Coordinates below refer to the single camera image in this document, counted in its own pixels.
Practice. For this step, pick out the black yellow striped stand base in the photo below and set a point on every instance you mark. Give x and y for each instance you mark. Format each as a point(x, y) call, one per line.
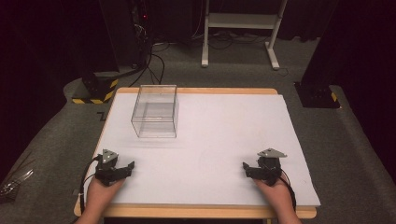
point(98, 90)

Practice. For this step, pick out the white metal stand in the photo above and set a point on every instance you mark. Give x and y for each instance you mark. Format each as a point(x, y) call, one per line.
point(239, 21)

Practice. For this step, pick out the white table sheet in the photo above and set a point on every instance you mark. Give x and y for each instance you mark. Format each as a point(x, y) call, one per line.
point(218, 130)

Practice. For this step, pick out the shiny clear plastic wrap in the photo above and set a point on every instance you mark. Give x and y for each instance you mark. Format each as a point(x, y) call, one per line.
point(14, 183)

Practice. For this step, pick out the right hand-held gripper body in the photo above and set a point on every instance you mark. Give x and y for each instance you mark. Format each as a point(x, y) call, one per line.
point(267, 169)

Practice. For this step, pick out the wooden table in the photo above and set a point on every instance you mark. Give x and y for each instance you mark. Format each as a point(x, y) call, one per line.
point(199, 212)

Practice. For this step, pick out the clear plastic box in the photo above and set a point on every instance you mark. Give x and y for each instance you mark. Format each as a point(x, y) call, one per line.
point(155, 118)

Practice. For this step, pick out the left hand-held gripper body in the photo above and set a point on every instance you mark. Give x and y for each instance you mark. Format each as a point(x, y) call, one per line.
point(107, 169)

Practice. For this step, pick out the black equipment tower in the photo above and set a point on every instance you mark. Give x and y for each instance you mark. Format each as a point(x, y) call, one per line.
point(124, 31)

